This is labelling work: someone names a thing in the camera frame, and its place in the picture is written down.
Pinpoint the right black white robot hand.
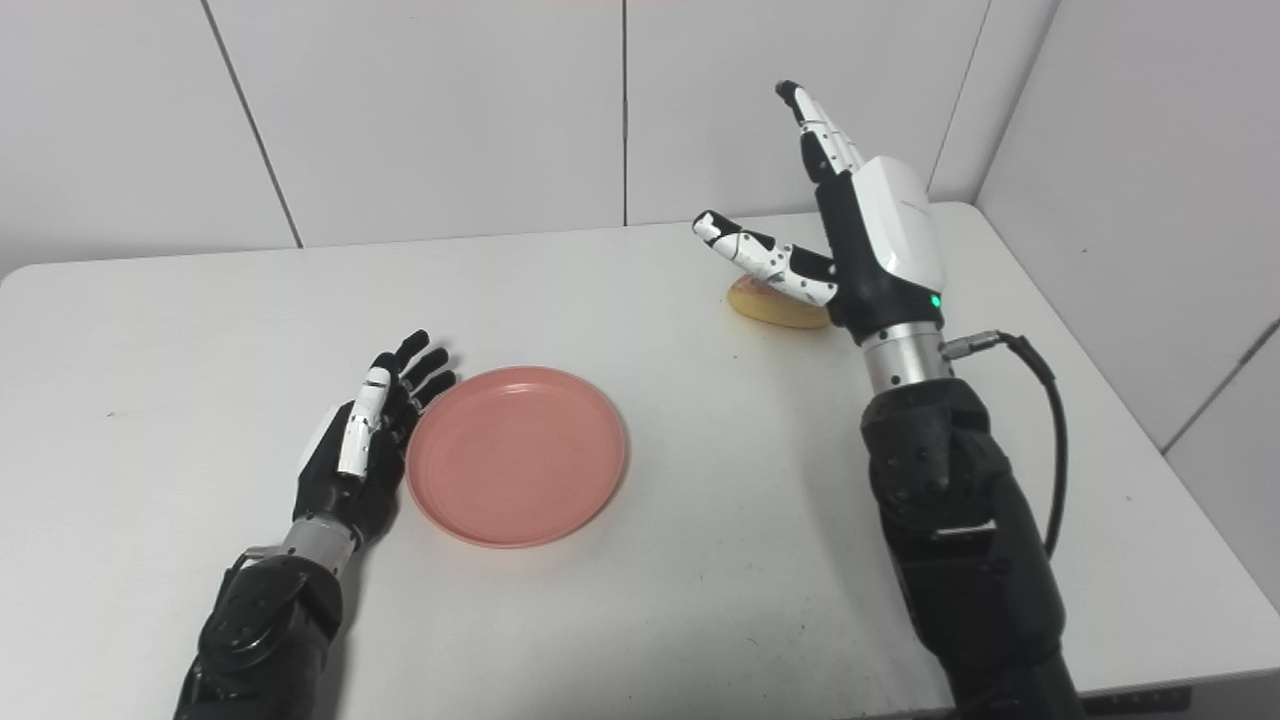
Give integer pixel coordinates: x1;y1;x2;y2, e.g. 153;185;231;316
692;80;948;346

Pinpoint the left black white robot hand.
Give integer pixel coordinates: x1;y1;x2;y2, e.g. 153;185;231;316
292;330;458;546

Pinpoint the golden bread roll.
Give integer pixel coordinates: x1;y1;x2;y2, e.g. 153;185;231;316
727;276;831;331

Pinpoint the pink plate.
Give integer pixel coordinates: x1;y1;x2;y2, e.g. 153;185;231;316
405;366;629;549

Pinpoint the black bar under table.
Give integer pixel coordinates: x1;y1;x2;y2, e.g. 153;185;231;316
1105;688;1193;714

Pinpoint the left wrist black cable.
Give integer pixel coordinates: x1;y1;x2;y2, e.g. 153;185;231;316
224;545;283;586

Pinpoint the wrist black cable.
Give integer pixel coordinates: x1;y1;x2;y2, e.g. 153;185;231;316
942;330;1069;559
224;545;283;586

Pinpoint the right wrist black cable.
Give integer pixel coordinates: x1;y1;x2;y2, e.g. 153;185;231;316
942;330;1069;559

